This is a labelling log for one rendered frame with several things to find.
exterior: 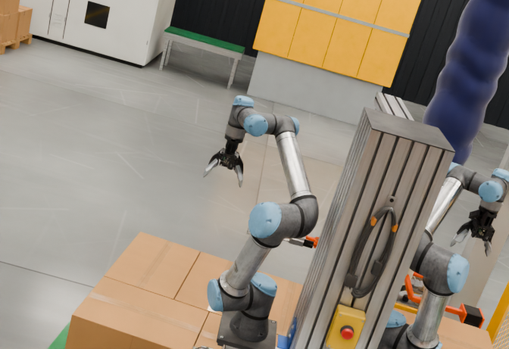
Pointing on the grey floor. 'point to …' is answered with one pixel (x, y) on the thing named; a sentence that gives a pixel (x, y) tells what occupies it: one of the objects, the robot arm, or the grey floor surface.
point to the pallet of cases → (13, 17)
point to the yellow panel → (333, 36)
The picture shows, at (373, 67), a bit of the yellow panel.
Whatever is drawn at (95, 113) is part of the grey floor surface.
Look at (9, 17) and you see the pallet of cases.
